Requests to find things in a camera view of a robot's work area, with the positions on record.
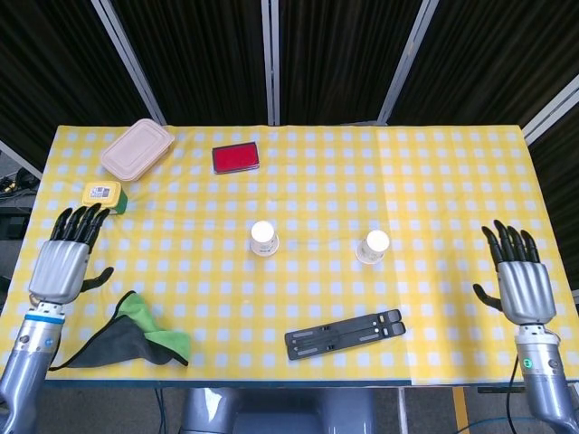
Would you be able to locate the yellow white checked tablecloth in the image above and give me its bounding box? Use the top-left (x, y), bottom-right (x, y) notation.
top-left (0, 123), bottom-right (579, 388)

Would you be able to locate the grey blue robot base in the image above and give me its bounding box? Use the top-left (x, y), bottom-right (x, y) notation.
top-left (179, 387), bottom-right (377, 434)

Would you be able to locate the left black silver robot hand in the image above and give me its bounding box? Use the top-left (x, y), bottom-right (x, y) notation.
top-left (27, 203), bottom-right (115, 307)

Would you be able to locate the black folding laptop stand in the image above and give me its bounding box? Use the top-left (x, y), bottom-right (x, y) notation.
top-left (284, 308), bottom-right (406, 362)

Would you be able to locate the red ink pad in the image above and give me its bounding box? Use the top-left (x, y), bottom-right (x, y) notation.
top-left (211, 141), bottom-right (261, 175)

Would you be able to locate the blue cable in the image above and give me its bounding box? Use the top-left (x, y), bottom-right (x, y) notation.
top-left (455, 416), bottom-right (521, 434)

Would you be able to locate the black pleated partition panel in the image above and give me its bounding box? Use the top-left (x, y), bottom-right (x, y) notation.
top-left (276, 0), bottom-right (429, 126)
top-left (0, 0), bottom-right (157, 169)
top-left (108, 0), bottom-right (271, 127)
top-left (387, 0), bottom-right (579, 128)

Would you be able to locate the green jar with yellow lid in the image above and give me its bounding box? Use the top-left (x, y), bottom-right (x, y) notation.
top-left (81, 180), bottom-right (129, 217)

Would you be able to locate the beige lidded lunch box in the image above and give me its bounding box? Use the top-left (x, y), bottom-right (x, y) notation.
top-left (100, 118), bottom-right (176, 183)

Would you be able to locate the black cable bundle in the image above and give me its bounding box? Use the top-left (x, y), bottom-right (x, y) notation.
top-left (0, 167), bottom-right (41, 203)

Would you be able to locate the green and grey cloth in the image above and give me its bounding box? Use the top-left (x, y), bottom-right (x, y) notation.
top-left (48, 290), bottom-right (192, 373)

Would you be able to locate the grey aluminium partition post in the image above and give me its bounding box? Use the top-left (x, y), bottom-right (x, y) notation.
top-left (260, 0), bottom-right (281, 127)
top-left (89, 0), bottom-right (167, 127)
top-left (376, 0), bottom-right (438, 126)
top-left (0, 138), bottom-right (44, 178)
top-left (523, 73), bottom-right (579, 145)

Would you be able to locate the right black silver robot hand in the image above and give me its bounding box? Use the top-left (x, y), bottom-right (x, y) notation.
top-left (472, 219), bottom-right (557, 326)

